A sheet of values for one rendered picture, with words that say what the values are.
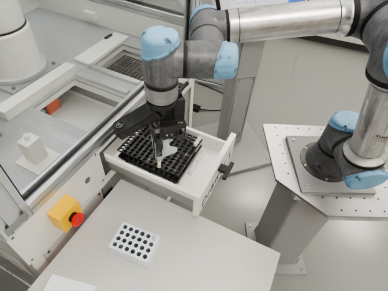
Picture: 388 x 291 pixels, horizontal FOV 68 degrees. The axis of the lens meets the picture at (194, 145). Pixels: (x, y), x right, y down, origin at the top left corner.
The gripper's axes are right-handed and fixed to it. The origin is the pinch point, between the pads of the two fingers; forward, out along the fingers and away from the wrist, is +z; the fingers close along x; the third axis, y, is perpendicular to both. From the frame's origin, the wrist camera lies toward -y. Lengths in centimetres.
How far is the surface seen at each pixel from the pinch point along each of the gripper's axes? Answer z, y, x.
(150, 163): 11.9, -0.5, 7.8
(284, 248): 77, 59, -10
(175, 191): 11.7, 4.0, -5.3
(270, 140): 23, 51, 16
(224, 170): 7.9, 19.9, -4.4
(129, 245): 19.2, -11.8, -14.3
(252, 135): 96, 90, 82
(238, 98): 52, 69, 78
